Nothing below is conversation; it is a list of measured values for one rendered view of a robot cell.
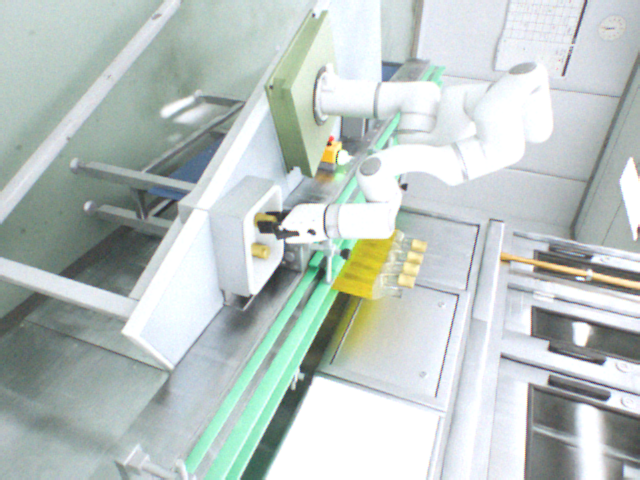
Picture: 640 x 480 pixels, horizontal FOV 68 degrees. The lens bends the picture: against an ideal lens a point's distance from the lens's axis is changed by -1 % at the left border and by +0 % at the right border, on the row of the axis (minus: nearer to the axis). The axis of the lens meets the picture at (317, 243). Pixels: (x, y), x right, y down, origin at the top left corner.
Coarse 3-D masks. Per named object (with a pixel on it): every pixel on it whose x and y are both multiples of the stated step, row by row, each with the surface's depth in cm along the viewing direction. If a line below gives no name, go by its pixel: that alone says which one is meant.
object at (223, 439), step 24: (312, 288) 126; (288, 312) 118; (312, 312) 119; (288, 336) 112; (264, 360) 107; (288, 360) 106; (240, 384) 101; (264, 384) 101; (240, 408) 97; (216, 432) 92; (240, 432) 92; (192, 456) 88; (216, 456) 88
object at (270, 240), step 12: (276, 192) 112; (264, 204) 115; (276, 204) 114; (252, 216) 118; (252, 228) 119; (252, 240) 121; (264, 240) 122; (276, 240) 121; (276, 252) 123; (252, 264) 119; (264, 264) 120; (276, 264) 121; (252, 276) 108; (264, 276) 117; (252, 288) 110
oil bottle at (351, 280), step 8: (344, 272) 133; (352, 272) 133; (360, 272) 133; (368, 272) 133; (336, 280) 133; (344, 280) 132; (352, 280) 131; (360, 280) 130; (368, 280) 130; (376, 280) 131; (384, 280) 132; (336, 288) 135; (344, 288) 133; (352, 288) 132; (360, 288) 131; (368, 288) 130; (376, 288) 129; (360, 296) 133; (368, 296) 132; (376, 296) 131
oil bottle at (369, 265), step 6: (354, 258) 139; (360, 258) 139; (366, 258) 139; (348, 264) 136; (354, 264) 136; (360, 264) 136; (366, 264) 136; (372, 264) 136; (378, 264) 136; (384, 264) 137; (366, 270) 135; (372, 270) 134; (378, 270) 134; (384, 270) 135; (384, 276) 134
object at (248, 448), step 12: (324, 300) 133; (324, 312) 129; (312, 324) 125; (312, 336) 122; (300, 348) 119; (300, 360) 116; (288, 372) 113; (288, 384) 110; (276, 396) 107; (264, 408) 105; (264, 420) 102; (252, 432) 100; (252, 444) 98; (240, 456) 96; (240, 468) 94
